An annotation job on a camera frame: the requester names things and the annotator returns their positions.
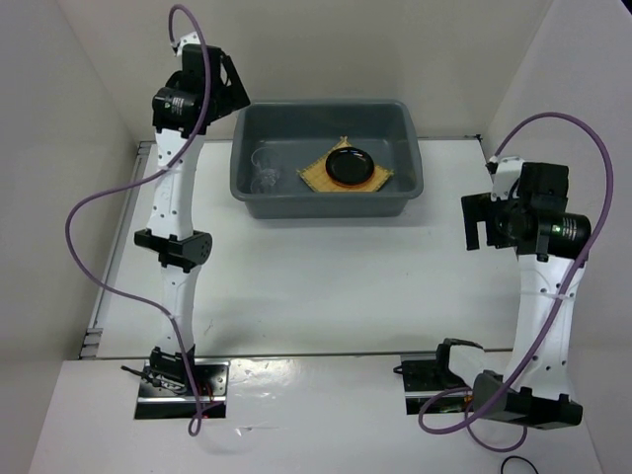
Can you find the woven bamboo mat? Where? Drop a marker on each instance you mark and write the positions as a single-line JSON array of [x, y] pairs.
[[316, 178]]

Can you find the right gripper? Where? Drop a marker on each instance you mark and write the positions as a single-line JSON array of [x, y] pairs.
[[479, 207]]

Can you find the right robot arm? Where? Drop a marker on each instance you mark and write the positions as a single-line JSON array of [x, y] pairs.
[[539, 396]]

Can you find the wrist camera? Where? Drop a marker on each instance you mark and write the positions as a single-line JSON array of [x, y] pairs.
[[179, 44], [505, 173]]

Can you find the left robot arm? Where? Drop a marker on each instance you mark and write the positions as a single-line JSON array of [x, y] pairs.
[[205, 89]]

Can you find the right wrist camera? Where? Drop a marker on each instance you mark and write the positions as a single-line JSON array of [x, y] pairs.
[[505, 173]]

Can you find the black plate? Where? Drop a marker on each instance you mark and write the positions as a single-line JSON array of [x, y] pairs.
[[349, 166]]

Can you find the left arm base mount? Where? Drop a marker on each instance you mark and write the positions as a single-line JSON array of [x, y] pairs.
[[159, 398]]

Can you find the clear plastic cup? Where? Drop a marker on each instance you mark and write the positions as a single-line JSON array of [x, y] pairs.
[[266, 164], [266, 182]]

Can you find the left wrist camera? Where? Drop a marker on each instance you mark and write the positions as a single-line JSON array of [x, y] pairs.
[[179, 44]]

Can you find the grey plastic bin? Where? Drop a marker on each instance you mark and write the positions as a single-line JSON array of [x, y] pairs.
[[302, 131]]

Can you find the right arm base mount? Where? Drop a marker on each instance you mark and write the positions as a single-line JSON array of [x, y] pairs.
[[425, 375]]

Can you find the orange plate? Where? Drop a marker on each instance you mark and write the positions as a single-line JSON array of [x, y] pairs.
[[349, 186]]

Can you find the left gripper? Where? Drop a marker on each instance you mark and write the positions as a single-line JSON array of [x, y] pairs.
[[234, 95]]

